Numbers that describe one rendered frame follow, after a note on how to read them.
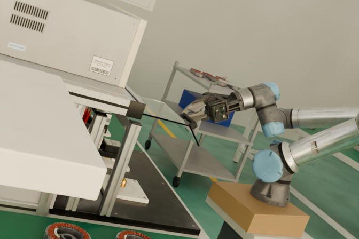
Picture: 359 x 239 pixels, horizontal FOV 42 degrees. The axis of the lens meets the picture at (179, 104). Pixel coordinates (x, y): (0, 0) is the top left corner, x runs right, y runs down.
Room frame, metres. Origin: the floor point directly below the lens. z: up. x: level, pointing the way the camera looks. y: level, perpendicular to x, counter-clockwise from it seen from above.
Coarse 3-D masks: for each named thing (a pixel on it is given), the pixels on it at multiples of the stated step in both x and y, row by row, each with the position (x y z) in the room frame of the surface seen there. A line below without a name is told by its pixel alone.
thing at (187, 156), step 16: (176, 64) 4.62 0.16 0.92; (192, 80) 4.17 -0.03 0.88; (208, 80) 4.41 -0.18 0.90; (224, 80) 4.57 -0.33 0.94; (192, 96) 4.41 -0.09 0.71; (176, 112) 4.25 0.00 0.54; (192, 112) 4.30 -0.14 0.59; (208, 128) 4.05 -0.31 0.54; (224, 128) 4.31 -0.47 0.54; (256, 128) 4.08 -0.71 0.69; (160, 144) 4.33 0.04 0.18; (176, 144) 4.54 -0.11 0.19; (192, 144) 3.85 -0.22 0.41; (176, 160) 4.01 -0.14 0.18; (192, 160) 4.19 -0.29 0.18; (208, 160) 4.38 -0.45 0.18; (176, 176) 3.86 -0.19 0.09; (208, 176) 3.96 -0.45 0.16; (224, 176) 4.06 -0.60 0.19
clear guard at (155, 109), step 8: (152, 104) 1.52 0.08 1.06; (160, 104) 1.57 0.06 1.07; (144, 112) 1.37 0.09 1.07; (152, 112) 1.40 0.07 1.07; (160, 112) 1.45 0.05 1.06; (168, 112) 1.49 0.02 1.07; (168, 120) 1.38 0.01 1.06; (176, 120) 1.42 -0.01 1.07; (184, 120) 1.46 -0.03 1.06; (184, 128) 1.50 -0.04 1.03; (192, 136) 1.44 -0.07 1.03
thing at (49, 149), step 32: (0, 64) 0.69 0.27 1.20; (0, 96) 0.53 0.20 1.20; (32, 96) 0.58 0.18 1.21; (64, 96) 0.64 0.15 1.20; (0, 128) 0.43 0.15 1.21; (32, 128) 0.46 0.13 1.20; (64, 128) 0.50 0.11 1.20; (0, 160) 0.38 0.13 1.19; (32, 160) 0.40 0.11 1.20; (64, 160) 0.41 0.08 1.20; (96, 160) 0.44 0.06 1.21; (64, 192) 0.41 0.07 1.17; (96, 192) 0.42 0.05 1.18
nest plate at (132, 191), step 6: (126, 180) 1.54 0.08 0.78; (132, 180) 1.56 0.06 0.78; (102, 186) 1.42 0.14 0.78; (126, 186) 1.48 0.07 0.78; (132, 186) 1.50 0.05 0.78; (138, 186) 1.52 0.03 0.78; (120, 192) 1.42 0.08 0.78; (126, 192) 1.44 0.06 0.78; (132, 192) 1.46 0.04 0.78; (138, 192) 1.47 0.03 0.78; (120, 198) 1.40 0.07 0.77; (126, 198) 1.41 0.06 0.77; (132, 198) 1.41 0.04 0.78; (138, 198) 1.42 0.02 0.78; (144, 198) 1.44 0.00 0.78
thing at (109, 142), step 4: (104, 140) 1.43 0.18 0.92; (108, 140) 1.45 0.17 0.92; (112, 140) 1.46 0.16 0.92; (104, 144) 1.42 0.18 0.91; (108, 144) 1.41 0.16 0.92; (112, 144) 1.42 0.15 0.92; (116, 144) 1.44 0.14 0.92; (120, 144) 1.45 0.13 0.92; (100, 148) 1.41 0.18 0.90; (104, 148) 1.40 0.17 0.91; (108, 148) 1.41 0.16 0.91; (112, 148) 1.41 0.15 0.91; (116, 148) 1.42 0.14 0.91; (100, 152) 1.39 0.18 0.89; (104, 152) 1.40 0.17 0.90; (108, 152) 1.41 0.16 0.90; (112, 152) 1.41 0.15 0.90; (116, 152) 1.42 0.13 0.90; (104, 156) 1.40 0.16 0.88; (108, 156) 1.41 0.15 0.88; (112, 156) 1.41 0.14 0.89; (112, 160) 1.42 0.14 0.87
